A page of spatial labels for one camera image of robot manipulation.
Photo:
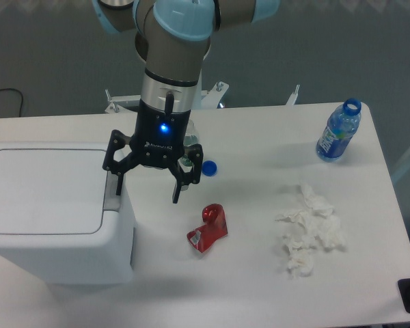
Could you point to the white trash can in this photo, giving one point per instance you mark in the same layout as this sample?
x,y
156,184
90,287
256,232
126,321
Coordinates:
x,y
61,217

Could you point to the crumpled white tissue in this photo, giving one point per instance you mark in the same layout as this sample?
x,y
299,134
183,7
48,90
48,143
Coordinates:
x,y
319,226

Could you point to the blue bottle cap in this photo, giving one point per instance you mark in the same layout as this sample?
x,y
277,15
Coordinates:
x,y
209,168

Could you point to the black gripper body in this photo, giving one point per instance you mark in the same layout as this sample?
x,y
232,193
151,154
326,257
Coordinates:
x,y
158,139

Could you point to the clear empty plastic bottle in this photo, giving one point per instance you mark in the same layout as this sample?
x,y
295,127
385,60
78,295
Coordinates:
x,y
191,138

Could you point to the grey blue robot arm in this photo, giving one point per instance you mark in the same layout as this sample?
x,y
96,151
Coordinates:
x,y
173,37

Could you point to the crushed red can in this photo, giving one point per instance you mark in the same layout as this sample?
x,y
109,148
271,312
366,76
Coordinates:
x,y
213,229

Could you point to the blue plastic bottle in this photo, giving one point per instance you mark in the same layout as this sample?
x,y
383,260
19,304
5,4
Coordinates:
x,y
341,126

